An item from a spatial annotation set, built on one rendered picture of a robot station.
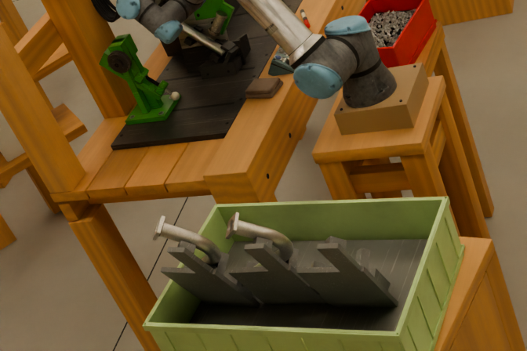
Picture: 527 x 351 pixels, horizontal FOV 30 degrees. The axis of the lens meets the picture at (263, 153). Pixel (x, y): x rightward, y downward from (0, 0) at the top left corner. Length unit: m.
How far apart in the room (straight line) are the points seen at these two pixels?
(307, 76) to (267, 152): 0.35
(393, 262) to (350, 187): 0.55
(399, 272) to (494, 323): 0.28
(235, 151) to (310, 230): 0.46
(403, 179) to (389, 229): 0.43
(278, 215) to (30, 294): 2.12
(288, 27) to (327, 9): 0.82
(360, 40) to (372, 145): 0.29
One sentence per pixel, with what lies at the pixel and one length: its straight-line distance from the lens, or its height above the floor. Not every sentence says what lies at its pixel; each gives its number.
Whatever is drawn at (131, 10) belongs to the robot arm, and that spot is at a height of 1.30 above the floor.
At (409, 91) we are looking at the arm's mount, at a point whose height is 0.93.
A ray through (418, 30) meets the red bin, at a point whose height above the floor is 0.87.
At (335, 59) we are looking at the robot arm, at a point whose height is 1.12.
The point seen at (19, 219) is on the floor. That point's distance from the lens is 4.91.
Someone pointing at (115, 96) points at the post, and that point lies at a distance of 3.24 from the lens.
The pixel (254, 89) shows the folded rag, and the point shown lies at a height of 0.93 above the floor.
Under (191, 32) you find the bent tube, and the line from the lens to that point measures 3.20.
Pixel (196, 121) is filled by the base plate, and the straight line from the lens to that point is 3.01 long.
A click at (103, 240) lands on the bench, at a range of 3.13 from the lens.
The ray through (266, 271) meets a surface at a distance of 2.10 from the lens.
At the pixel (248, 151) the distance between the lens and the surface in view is 2.75.
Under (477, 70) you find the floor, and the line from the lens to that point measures 4.50.
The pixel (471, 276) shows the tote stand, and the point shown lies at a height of 0.79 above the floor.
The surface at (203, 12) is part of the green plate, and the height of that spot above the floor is 1.09.
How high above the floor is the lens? 2.31
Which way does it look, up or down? 31 degrees down
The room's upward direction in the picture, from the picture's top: 24 degrees counter-clockwise
